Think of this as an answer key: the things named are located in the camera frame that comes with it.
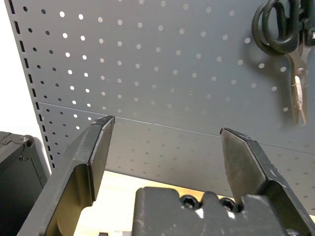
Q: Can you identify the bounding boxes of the grey metal pegboard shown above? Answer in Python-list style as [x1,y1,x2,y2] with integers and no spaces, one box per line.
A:
[4,0,315,217]

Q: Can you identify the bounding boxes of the black-handled scissors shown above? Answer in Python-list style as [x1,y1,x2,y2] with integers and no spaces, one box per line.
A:
[251,0,311,125]

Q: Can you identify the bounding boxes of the black flight case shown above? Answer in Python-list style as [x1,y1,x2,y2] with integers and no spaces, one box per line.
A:
[0,131,51,236]

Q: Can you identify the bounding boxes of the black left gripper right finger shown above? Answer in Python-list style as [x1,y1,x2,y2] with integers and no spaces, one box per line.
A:
[220,127,315,236]

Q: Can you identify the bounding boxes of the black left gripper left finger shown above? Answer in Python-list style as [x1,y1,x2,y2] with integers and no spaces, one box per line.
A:
[18,115,116,236]

